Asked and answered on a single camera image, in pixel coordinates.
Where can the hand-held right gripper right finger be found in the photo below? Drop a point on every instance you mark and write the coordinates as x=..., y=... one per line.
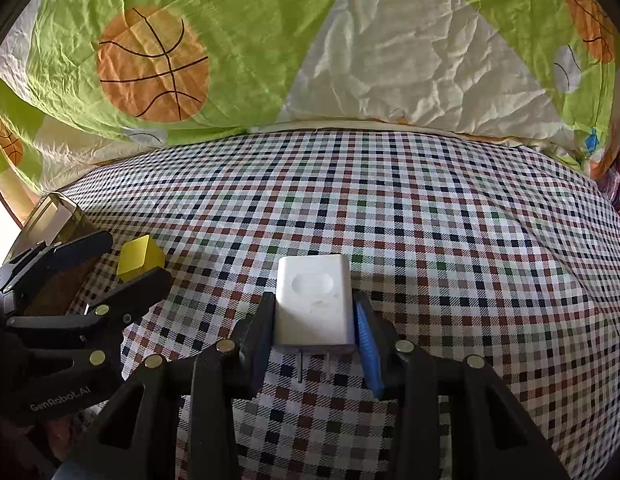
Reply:
x=367, y=345

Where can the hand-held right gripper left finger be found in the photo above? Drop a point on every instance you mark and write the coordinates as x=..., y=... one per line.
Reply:
x=262, y=330

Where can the checkered tablecloth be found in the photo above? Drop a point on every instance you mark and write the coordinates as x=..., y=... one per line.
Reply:
x=464, y=260

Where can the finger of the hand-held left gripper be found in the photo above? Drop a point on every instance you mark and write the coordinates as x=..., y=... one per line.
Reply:
x=135, y=300
x=65, y=260

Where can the yellow toy block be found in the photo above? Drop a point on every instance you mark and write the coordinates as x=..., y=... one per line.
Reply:
x=137, y=257

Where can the white charger plug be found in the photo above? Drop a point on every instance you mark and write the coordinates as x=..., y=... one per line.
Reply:
x=314, y=305

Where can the gold tin box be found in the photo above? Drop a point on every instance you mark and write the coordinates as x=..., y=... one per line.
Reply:
x=55, y=220

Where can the red plaid bear cloth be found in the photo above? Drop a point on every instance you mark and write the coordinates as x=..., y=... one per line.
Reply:
x=617, y=185

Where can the green basketball print sheet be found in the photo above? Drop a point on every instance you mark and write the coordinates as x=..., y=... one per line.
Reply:
x=290, y=35

